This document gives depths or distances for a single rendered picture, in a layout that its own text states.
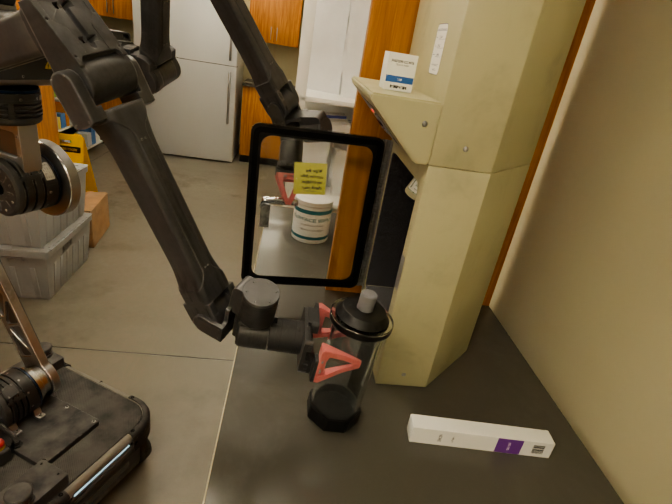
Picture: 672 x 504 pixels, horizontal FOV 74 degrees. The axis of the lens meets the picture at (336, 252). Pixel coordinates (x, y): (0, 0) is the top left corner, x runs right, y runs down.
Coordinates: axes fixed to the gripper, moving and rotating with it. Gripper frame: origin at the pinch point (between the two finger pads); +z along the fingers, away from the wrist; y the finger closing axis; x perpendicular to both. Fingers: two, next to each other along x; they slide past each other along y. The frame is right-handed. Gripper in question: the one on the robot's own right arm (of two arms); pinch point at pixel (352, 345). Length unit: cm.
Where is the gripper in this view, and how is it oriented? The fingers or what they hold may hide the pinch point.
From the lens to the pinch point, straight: 78.7
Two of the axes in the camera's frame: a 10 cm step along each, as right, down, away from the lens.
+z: 9.7, 1.8, 1.7
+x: -2.4, 8.7, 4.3
